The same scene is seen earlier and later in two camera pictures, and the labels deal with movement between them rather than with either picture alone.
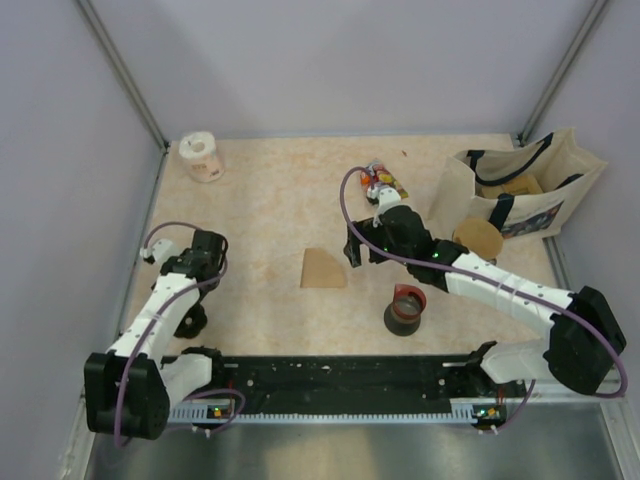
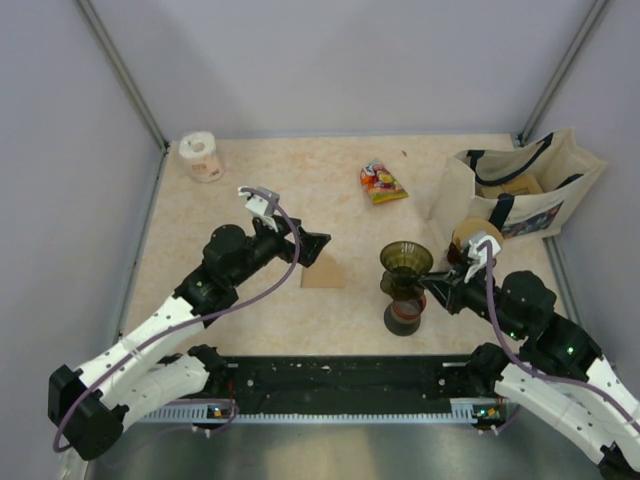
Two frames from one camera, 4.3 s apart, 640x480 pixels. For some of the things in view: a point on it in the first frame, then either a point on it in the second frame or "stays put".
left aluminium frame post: x=92 y=17 stays put
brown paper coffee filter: x=480 y=237 stays put
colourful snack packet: x=378 y=175 stays put
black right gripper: x=367 y=229 → x=449 y=287
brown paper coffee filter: x=321 y=270 stays put
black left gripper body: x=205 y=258 → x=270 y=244
